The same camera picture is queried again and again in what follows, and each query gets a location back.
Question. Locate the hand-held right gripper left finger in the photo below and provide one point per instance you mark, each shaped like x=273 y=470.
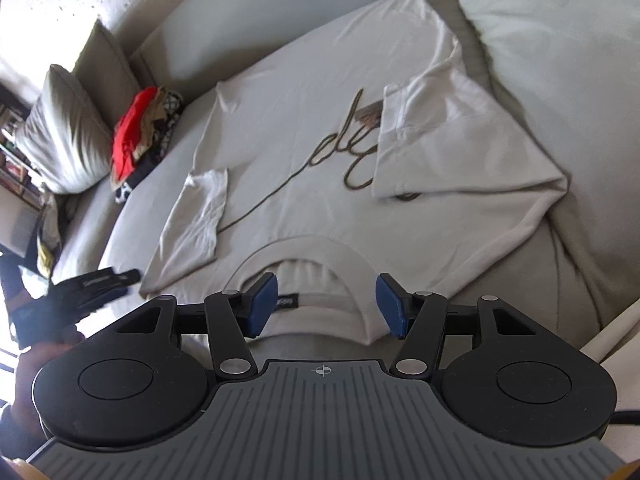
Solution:
x=262 y=302

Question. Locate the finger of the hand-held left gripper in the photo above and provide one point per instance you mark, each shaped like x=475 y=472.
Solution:
x=100 y=280
x=97 y=302

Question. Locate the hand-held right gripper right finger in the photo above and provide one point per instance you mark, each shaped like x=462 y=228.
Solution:
x=392 y=305

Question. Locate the white t-shirt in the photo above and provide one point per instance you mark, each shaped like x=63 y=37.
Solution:
x=300 y=110

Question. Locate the person's left hand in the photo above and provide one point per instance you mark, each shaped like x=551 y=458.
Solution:
x=27 y=385

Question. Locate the grey yellow bag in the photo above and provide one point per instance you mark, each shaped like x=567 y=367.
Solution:
x=47 y=250

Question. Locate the dark navy garment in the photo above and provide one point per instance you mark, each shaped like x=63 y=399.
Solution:
x=137 y=175

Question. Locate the bookshelf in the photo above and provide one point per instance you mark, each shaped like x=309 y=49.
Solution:
x=15 y=160

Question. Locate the red garment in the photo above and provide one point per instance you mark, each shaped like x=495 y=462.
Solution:
x=130 y=135

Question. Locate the light grey throw pillow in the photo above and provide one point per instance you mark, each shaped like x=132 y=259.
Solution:
x=60 y=135

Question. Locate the tan garment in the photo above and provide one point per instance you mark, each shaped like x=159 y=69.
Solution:
x=152 y=120

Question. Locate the olive grey throw pillow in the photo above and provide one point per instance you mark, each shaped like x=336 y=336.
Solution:
x=112 y=70

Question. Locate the grey sofa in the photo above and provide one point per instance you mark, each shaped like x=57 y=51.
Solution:
x=240 y=25

